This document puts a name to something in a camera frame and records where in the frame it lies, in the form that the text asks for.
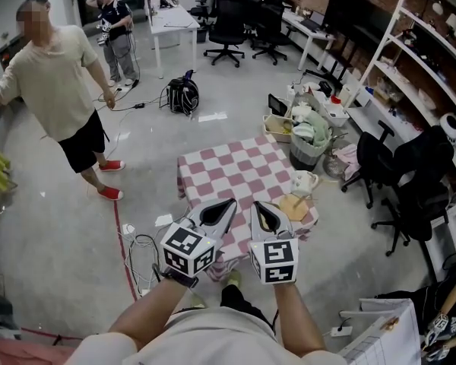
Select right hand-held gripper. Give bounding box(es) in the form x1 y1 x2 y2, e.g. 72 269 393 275
248 201 300 286

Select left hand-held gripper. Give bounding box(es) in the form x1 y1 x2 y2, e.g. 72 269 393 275
160 198 239 280

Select person's left forearm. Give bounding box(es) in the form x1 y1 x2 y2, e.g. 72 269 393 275
107 278 192 351

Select person's right forearm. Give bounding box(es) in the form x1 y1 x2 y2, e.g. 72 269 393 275
273 281 328 357

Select pink checkered table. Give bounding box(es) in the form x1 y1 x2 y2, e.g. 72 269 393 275
176 134 321 281

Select grey laundry basket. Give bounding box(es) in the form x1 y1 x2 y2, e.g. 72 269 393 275
288 106 334 173

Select person's black shorts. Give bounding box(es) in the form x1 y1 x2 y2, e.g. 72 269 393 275
220 284 279 335

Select beige storage box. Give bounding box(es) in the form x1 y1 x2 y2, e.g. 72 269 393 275
262 113 294 144

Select white striped cloth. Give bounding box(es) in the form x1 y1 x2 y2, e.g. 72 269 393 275
291 122 316 141

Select pink cloth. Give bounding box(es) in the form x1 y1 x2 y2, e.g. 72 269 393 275
333 143 359 180

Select green towel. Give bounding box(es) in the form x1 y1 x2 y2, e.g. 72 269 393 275
305 111 331 148

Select black tablet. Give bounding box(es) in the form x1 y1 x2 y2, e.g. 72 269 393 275
267 93 290 117

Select black backpack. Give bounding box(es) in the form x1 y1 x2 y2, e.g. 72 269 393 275
166 69 201 117

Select white plastic bin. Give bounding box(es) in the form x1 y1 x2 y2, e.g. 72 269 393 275
320 102 351 129

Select person's cream shirt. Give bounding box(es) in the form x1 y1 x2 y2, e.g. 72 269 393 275
62 305 350 365

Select white grid box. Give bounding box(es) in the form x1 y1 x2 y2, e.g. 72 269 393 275
335 297 423 365

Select black bag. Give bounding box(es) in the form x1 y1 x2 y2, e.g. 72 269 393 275
375 278 456 357

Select long white desk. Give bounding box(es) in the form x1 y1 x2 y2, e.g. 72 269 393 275
280 8 338 72

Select black laptop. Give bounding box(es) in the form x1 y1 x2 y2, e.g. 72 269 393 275
299 10 327 30

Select white shelf unit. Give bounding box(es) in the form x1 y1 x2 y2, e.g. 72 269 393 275
344 0 456 283

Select black monitor screen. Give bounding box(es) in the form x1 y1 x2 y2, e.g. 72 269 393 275
322 0 395 44

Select wire mesh basket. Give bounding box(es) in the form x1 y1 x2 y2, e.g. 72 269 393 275
321 146 347 178

